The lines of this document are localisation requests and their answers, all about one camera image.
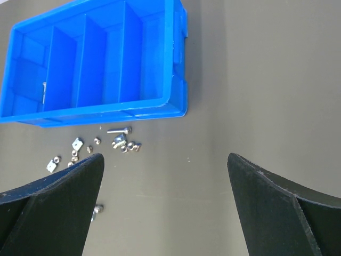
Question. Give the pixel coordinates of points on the silver bolt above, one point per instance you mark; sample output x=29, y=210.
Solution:
x=125, y=130

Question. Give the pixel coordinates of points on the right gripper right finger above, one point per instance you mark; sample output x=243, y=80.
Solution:
x=281, y=217

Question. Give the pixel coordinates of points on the silver t-nut left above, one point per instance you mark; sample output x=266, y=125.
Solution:
x=77, y=144

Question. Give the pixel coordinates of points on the silver hex nut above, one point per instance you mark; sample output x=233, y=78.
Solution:
x=75, y=155

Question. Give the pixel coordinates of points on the silver square t-nut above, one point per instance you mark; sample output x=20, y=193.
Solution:
x=53, y=164

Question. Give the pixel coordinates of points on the blue plastic divided bin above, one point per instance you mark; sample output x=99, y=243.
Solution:
x=103, y=61

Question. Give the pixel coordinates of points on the silver screw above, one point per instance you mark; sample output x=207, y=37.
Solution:
x=44, y=84

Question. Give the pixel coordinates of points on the small silver nut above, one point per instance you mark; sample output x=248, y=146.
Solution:
x=97, y=141

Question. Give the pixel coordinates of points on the silver t-nut bottom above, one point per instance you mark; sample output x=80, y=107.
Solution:
x=97, y=209

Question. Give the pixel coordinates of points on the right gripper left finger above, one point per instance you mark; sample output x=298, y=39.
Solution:
x=52, y=215

